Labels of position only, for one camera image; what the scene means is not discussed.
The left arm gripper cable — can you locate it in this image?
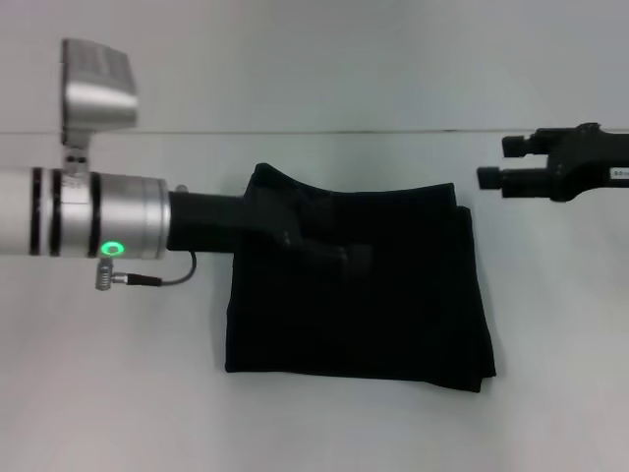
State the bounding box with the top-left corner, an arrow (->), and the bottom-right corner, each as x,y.
94,183 -> 200,292

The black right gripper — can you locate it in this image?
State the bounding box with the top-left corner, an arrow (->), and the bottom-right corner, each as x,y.
476,121 -> 629,205

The black t-shirt with white print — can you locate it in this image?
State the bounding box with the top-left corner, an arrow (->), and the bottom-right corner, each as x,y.
223,162 -> 498,395

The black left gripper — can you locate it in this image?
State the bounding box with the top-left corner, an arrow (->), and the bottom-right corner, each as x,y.
165,188 -> 375,275

